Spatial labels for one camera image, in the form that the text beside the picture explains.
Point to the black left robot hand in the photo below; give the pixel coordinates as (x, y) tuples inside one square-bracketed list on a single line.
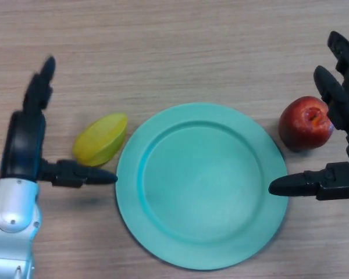
[(23, 145)]

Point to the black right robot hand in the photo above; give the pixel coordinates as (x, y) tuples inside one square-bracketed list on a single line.
[(337, 186)]

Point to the yellow starfruit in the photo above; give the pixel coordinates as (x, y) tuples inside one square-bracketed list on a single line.
[(100, 139)]

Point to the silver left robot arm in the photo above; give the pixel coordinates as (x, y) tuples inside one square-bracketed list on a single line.
[(11, 226)]

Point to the green round plate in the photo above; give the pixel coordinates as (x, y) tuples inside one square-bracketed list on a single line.
[(202, 186)]

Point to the red apple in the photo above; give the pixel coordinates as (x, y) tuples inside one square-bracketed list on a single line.
[(301, 128)]

